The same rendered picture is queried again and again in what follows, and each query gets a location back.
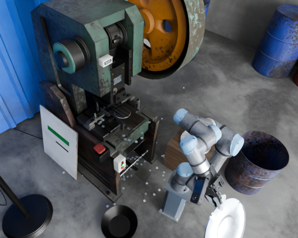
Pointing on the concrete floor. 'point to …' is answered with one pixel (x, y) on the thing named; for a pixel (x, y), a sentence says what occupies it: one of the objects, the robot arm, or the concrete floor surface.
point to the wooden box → (168, 162)
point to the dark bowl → (119, 222)
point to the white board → (59, 141)
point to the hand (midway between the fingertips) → (218, 209)
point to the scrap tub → (256, 162)
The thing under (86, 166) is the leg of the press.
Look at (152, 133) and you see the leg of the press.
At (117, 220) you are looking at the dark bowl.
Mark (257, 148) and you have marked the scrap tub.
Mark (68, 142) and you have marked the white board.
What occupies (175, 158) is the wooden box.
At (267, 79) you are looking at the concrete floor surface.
